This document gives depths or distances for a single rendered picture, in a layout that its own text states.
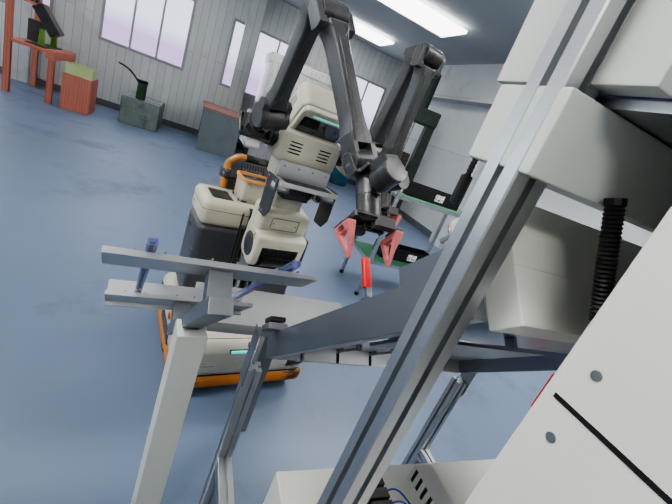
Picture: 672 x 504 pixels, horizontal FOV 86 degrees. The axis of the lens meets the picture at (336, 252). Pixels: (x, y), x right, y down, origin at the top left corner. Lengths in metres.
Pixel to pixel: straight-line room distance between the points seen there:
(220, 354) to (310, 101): 1.09
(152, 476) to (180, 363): 0.34
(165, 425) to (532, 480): 0.77
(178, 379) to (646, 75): 0.84
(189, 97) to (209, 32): 1.29
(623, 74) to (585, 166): 0.07
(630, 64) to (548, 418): 0.27
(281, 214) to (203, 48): 7.28
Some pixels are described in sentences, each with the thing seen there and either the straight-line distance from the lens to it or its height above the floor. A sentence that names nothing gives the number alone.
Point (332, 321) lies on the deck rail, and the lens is 0.65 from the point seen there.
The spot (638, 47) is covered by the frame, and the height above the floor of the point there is 1.42.
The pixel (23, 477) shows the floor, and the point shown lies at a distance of 1.62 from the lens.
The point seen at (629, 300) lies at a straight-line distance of 0.32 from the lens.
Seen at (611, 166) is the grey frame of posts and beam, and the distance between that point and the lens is 0.40.
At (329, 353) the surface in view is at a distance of 1.07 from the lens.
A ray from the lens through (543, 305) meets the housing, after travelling 0.41.
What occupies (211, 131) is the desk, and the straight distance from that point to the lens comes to 7.08.
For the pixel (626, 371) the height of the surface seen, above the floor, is 1.22.
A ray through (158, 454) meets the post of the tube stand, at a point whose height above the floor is 0.48.
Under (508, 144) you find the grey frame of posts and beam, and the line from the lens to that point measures 0.36.
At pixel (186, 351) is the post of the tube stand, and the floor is 0.77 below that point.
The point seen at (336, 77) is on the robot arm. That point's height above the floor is 1.39.
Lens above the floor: 1.29
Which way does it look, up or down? 19 degrees down
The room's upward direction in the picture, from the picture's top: 21 degrees clockwise
